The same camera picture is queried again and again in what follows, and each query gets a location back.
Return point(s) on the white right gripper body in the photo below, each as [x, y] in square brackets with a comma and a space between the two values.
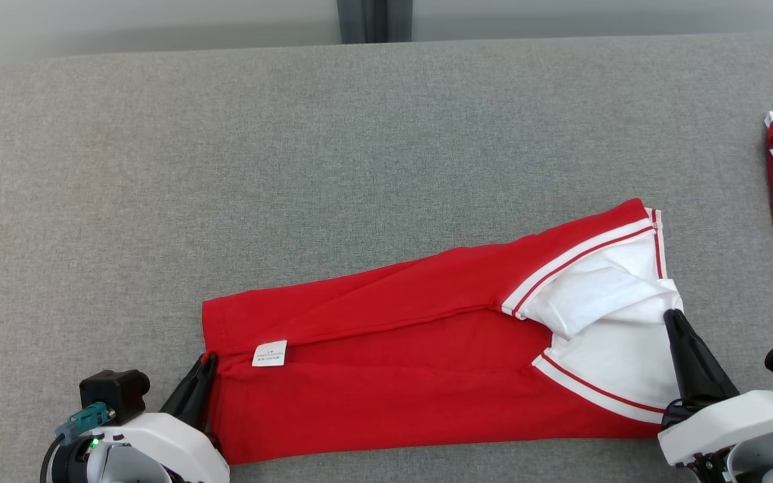
[735, 419]

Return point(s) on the teal left camera connector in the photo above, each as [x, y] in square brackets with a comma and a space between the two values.
[88, 419]

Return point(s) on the grey partition post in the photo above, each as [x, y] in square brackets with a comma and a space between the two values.
[373, 20]

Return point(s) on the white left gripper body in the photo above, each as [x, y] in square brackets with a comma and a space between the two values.
[172, 436]

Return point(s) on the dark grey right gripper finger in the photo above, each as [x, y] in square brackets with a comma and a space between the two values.
[692, 365]

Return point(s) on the red white basketball jersey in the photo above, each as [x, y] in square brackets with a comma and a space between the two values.
[393, 376]

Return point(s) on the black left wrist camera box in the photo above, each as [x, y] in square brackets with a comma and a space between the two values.
[115, 392]

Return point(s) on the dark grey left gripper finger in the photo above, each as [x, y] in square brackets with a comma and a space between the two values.
[195, 396]

